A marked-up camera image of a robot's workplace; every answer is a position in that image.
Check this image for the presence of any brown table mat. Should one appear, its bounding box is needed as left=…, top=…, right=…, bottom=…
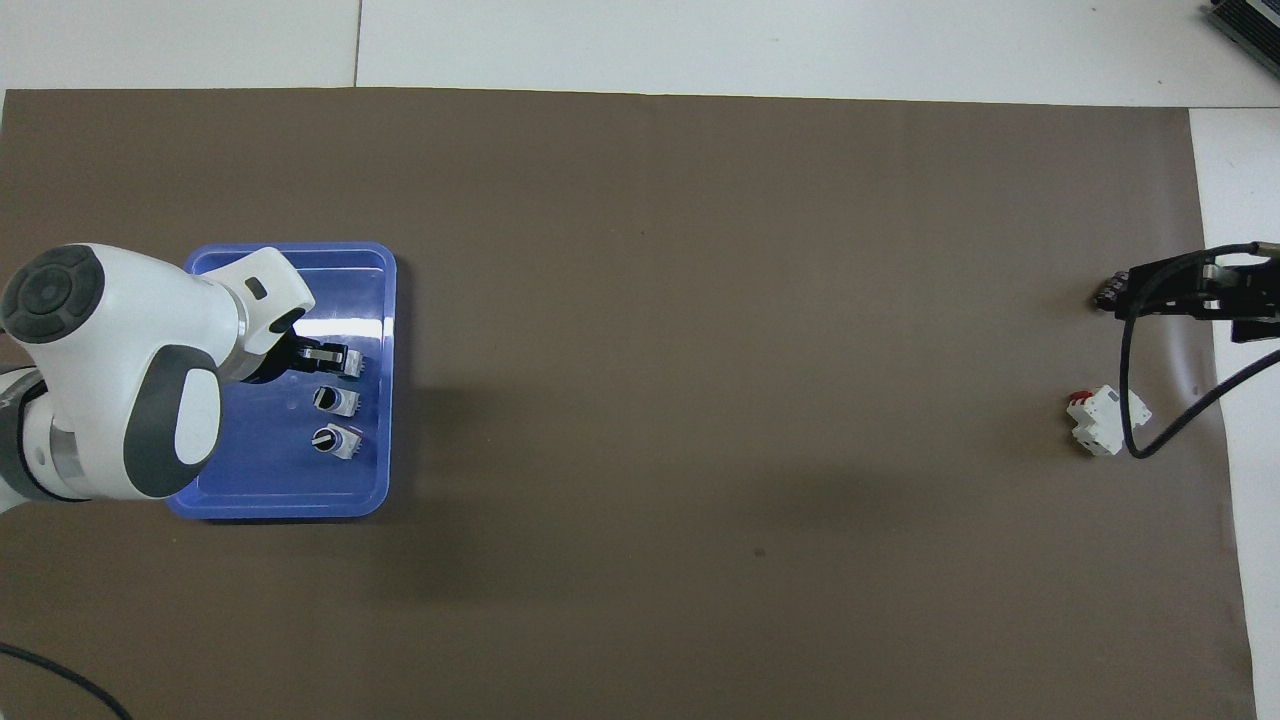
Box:
left=0, top=88, right=1259, bottom=720

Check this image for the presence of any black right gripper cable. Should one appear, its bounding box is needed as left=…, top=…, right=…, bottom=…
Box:
left=1119, top=242, right=1280, bottom=460

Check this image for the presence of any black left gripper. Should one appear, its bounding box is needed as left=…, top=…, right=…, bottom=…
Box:
left=244, top=334, right=349, bottom=387

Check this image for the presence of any blue plastic tray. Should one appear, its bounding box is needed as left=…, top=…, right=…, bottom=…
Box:
left=165, top=240, right=399, bottom=521

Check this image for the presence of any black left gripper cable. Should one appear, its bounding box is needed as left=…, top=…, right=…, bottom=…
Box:
left=0, top=642, right=134, bottom=720

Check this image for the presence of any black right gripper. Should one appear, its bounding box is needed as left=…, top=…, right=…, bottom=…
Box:
left=1114, top=254, right=1280, bottom=345

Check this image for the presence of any white circuit breaker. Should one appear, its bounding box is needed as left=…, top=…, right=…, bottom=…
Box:
left=1065, top=385, right=1154, bottom=459

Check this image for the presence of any knob switch with red base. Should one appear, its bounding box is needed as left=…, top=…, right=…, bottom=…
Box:
left=310, top=424, right=363, bottom=461

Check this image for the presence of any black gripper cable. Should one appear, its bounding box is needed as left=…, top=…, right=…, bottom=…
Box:
left=1119, top=242, right=1280, bottom=460
left=0, top=642, right=134, bottom=720

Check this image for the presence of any grey finned device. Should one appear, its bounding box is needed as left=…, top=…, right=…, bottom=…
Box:
left=1204, top=0, right=1280, bottom=67

